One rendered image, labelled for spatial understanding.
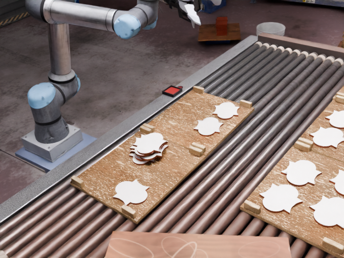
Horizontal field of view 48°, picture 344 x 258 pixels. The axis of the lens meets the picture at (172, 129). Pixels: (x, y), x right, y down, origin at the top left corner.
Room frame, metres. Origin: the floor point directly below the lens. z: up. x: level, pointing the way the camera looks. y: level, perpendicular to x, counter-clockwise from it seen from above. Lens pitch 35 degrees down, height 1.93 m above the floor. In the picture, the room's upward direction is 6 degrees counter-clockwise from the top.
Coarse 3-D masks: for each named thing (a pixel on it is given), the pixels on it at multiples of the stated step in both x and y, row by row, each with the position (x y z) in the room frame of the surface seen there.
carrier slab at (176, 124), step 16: (192, 96) 1.67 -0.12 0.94; (208, 96) 1.66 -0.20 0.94; (176, 112) 1.54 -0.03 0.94; (192, 112) 1.53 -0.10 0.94; (208, 112) 1.51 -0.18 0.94; (240, 112) 1.49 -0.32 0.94; (160, 128) 1.42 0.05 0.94; (176, 128) 1.41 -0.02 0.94; (192, 128) 1.40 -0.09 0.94; (224, 128) 1.37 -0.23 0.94; (208, 144) 1.27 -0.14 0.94
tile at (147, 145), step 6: (144, 138) 1.27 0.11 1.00; (150, 138) 1.26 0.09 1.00; (156, 138) 1.26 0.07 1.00; (162, 138) 1.25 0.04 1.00; (138, 144) 1.23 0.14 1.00; (144, 144) 1.22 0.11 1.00; (150, 144) 1.22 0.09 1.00; (156, 144) 1.22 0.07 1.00; (162, 144) 1.22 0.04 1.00; (138, 150) 1.19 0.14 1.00; (144, 150) 1.18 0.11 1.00; (150, 150) 1.18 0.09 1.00; (156, 150) 1.18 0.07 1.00
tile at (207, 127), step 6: (198, 120) 1.44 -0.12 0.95; (204, 120) 1.44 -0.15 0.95; (210, 120) 1.43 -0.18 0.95; (216, 120) 1.43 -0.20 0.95; (198, 126) 1.39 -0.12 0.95; (204, 126) 1.39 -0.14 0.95; (210, 126) 1.38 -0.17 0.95; (216, 126) 1.38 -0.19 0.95; (204, 132) 1.35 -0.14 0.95; (210, 132) 1.34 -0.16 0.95; (216, 132) 1.34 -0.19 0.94
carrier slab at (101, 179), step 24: (120, 144) 1.33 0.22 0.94; (168, 144) 1.30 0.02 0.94; (96, 168) 1.19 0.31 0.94; (120, 168) 1.17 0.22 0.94; (144, 168) 1.16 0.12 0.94; (168, 168) 1.14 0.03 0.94; (192, 168) 1.13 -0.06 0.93; (96, 192) 1.05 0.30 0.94; (168, 192) 1.02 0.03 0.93; (144, 216) 0.92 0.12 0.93
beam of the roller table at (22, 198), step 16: (240, 48) 2.23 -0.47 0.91; (208, 64) 2.05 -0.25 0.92; (224, 64) 2.04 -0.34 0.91; (192, 80) 1.88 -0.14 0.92; (160, 96) 1.74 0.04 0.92; (176, 96) 1.72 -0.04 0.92; (144, 112) 1.60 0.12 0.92; (112, 128) 1.49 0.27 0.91; (128, 128) 1.47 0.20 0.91; (96, 144) 1.38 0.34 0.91; (112, 144) 1.37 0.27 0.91; (80, 160) 1.28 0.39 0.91; (48, 176) 1.19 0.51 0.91; (64, 176) 1.18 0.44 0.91; (32, 192) 1.11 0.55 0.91; (0, 208) 1.04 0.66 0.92; (16, 208) 1.03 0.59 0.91; (0, 224) 0.97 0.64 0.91
